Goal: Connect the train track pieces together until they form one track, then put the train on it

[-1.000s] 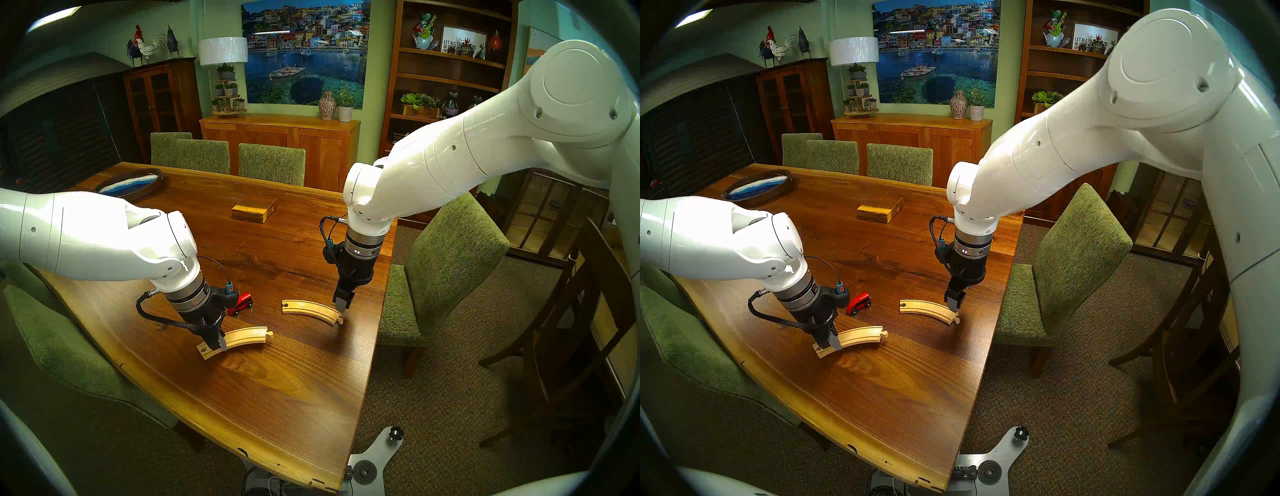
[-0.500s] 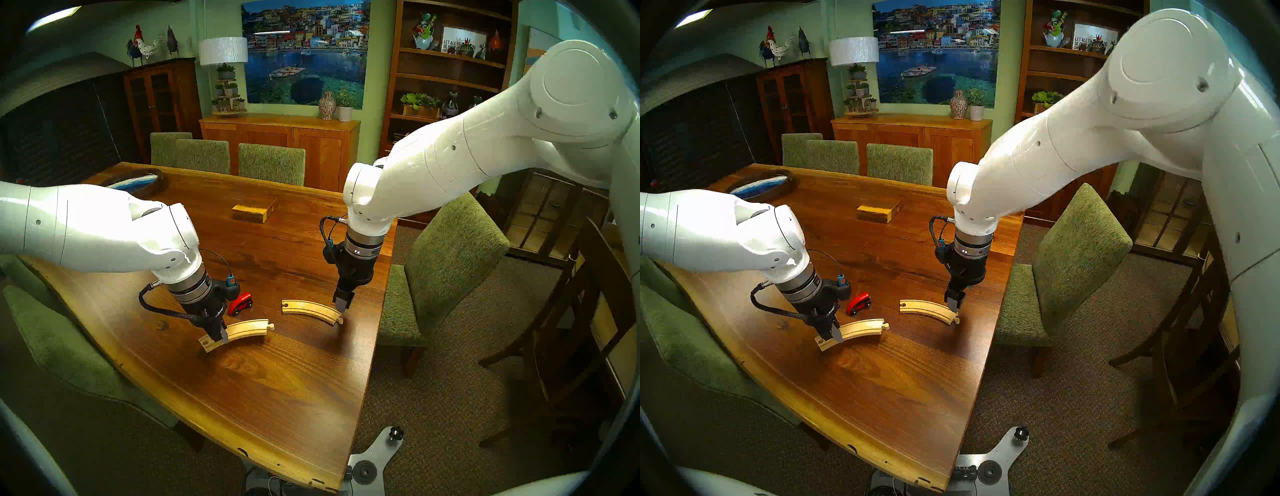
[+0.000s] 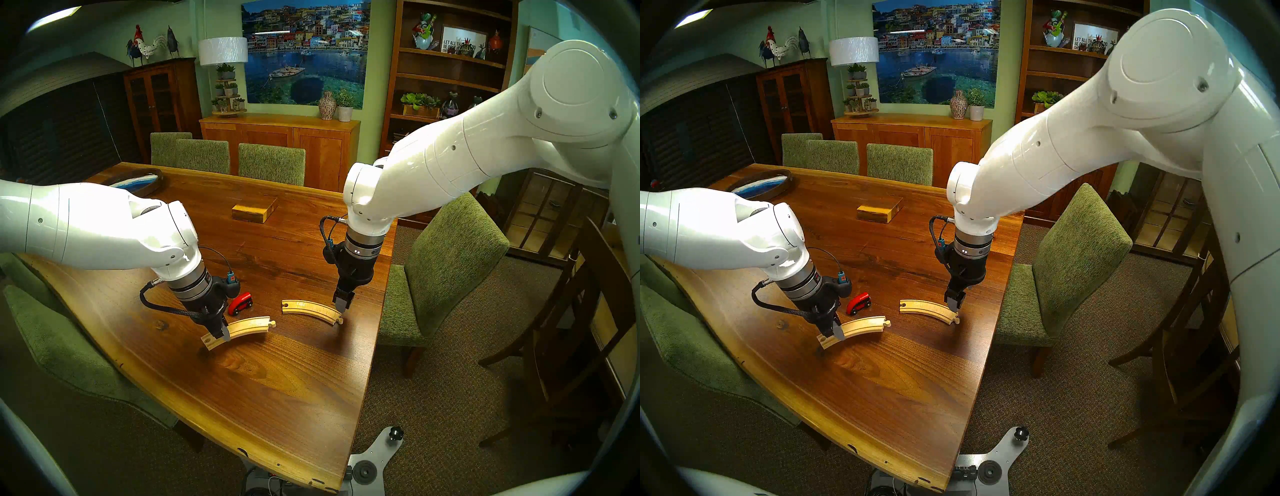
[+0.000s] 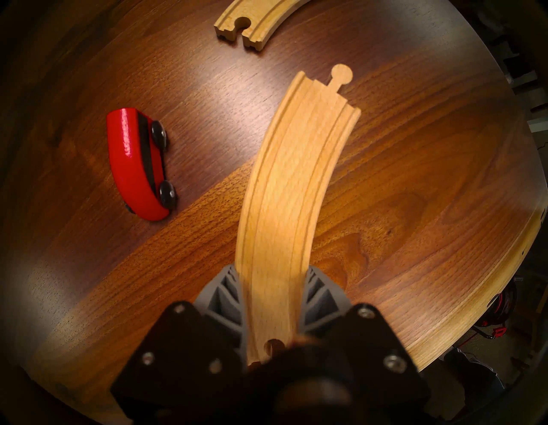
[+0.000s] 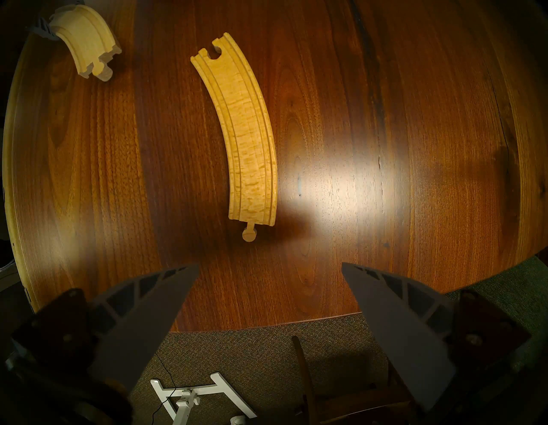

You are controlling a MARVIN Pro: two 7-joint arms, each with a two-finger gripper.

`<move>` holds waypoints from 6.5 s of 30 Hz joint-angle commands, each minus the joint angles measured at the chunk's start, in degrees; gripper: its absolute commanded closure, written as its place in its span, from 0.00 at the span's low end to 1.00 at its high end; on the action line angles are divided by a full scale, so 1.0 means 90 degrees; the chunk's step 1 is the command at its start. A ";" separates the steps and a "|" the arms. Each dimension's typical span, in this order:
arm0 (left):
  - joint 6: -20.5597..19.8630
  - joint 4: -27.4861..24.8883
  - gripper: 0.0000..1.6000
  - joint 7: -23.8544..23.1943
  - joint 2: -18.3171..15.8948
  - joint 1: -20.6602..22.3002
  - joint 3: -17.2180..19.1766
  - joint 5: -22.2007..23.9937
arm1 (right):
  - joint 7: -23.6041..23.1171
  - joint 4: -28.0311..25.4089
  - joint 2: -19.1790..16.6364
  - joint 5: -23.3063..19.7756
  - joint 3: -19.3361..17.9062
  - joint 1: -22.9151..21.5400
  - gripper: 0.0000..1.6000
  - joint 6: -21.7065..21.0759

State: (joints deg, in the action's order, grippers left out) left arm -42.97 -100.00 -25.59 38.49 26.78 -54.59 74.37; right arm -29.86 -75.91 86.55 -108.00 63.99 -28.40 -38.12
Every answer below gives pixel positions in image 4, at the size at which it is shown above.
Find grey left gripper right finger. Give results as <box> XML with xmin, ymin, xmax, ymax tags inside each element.
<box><xmin>299</xmin><ymin>266</ymin><xmax>431</xmax><ymax>410</ymax></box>

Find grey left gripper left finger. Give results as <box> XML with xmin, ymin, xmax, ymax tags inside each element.
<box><xmin>110</xmin><ymin>265</ymin><xmax>250</xmax><ymax>414</ymax></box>

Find curved wooden track piece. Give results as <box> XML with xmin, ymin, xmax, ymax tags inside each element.
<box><xmin>214</xmin><ymin>0</ymin><xmax>311</xmax><ymax>52</ymax></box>
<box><xmin>235</xmin><ymin>63</ymin><xmax>361</xmax><ymax>369</ymax></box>

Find red toy train car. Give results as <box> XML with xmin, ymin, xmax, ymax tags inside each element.
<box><xmin>107</xmin><ymin>108</ymin><xmax>177</xmax><ymax>222</ymax></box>

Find red black cable coil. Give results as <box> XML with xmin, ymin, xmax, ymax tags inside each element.
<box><xmin>473</xmin><ymin>278</ymin><xmax>518</xmax><ymax>339</ymax></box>

